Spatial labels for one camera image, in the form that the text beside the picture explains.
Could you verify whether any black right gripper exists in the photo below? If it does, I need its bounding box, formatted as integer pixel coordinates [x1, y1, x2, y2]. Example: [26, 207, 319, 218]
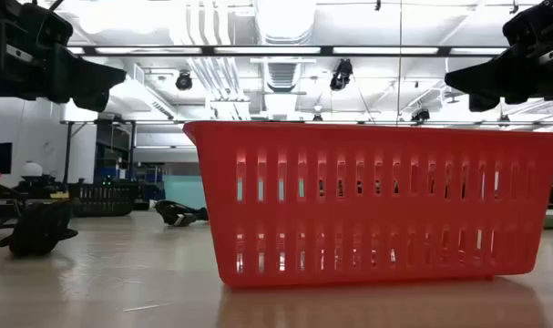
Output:
[444, 0, 553, 113]

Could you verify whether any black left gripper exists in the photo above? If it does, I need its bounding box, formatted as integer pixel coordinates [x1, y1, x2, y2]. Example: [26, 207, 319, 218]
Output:
[0, 0, 128, 113]

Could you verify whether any black cable bundle red strap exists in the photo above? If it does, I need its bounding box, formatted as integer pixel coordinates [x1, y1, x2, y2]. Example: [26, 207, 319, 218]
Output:
[0, 198, 79, 257]

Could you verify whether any black cable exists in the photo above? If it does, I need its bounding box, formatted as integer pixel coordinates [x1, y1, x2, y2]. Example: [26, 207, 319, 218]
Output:
[155, 199, 210, 228]

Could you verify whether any teal translucent plastic bin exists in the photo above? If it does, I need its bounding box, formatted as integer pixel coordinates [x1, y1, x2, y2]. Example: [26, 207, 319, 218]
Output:
[162, 175, 209, 211]

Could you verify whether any black shelving rack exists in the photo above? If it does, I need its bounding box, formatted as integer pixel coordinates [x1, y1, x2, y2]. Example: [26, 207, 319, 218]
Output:
[59, 118, 138, 183]

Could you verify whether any white globe lamp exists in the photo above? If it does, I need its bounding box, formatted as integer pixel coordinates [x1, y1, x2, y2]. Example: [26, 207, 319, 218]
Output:
[20, 161, 44, 179]

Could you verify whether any black slotted basket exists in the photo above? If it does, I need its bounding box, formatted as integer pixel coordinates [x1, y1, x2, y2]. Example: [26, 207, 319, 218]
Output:
[68, 180, 139, 218]

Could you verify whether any black overhead light beam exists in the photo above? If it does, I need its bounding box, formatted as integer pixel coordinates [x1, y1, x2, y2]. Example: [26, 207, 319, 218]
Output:
[66, 45, 509, 57]

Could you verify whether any red slotted plastic basket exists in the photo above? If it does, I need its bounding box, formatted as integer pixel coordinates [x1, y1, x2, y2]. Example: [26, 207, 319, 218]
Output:
[182, 119, 553, 288]

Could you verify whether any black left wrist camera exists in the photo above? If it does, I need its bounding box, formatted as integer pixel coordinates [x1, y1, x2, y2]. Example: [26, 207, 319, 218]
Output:
[18, 2, 75, 49]

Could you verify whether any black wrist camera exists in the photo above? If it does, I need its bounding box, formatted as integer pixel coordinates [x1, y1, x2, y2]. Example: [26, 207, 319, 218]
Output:
[502, 0, 553, 46]
[18, 2, 75, 49]

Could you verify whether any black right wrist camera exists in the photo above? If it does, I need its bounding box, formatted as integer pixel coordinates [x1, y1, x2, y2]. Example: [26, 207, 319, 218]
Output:
[502, 0, 553, 46]

